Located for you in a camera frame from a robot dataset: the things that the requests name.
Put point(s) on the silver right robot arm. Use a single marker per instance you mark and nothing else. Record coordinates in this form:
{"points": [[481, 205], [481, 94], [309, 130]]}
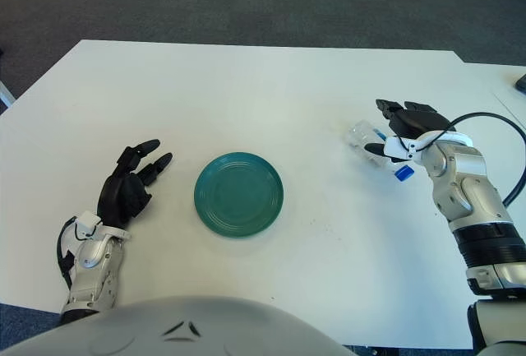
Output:
{"points": [[468, 183]]}

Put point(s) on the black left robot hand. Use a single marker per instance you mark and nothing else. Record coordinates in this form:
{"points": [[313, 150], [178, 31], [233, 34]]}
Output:
{"points": [[117, 200]]}

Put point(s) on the dark flat device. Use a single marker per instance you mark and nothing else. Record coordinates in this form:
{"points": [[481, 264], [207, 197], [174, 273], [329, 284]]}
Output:
{"points": [[522, 84]]}

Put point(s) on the white right wrist connector box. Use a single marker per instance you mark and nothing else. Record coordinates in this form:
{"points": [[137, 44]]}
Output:
{"points": [[394, 148]]}

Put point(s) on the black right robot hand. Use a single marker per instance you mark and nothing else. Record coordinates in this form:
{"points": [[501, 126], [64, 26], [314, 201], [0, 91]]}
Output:
{"points": [[415, 123]]}

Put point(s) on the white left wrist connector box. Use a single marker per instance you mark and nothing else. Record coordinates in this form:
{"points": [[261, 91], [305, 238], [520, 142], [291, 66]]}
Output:
{"points": [[88, 222]]}

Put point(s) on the teal round plate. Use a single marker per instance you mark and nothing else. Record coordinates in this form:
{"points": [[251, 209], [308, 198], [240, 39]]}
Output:
{"points": [[238, 195]]}

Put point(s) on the clear bottle with blue cap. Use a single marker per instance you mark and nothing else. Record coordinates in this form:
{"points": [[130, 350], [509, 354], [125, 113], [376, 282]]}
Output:
{"points": [[359, 134]]}

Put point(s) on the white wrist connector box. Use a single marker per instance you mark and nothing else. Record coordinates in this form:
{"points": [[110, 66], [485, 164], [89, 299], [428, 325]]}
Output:
{"points": [[394, 148], [88, 222]]}

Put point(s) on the grey robot torso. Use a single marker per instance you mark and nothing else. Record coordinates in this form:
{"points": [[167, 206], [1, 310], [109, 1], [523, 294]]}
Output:
{"points": [[172, 327]]}

